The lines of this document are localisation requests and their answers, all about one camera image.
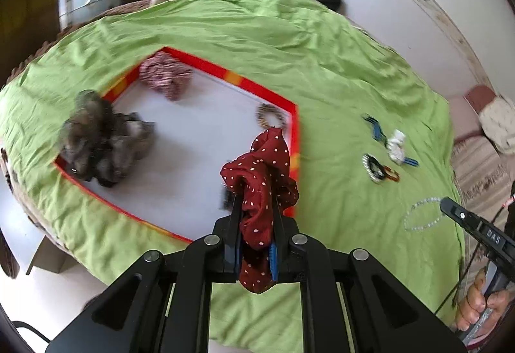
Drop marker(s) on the red polka dot scrunchie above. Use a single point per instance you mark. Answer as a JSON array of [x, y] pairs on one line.
[[262, 177]]

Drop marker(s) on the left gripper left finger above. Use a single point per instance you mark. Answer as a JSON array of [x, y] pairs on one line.
[[232, 240]]

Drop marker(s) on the green bed sheet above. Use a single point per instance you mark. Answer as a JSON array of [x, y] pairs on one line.
[[350, 193]]

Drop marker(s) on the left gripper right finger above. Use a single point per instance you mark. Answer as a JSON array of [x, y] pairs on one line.
[[279, 245]]

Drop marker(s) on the grey green scrunchie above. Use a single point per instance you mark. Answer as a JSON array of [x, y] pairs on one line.
[[100, 144]]

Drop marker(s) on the white patterned scrunchie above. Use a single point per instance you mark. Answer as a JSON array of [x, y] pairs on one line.
[[395, 147]]

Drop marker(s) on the red white checked scrunchie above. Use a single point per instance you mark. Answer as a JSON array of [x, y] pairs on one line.
[[166, 75]]

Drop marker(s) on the red rimmed white tray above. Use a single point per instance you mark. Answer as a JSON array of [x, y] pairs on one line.
[[177, 189]]

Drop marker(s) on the brown woven blanket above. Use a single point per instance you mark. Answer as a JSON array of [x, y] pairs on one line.
[[115, 11]]

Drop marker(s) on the right hand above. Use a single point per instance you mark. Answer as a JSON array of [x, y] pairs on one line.
[[472, 306]]

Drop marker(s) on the pink pillow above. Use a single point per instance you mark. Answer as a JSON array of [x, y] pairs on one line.
[[464, 112]]

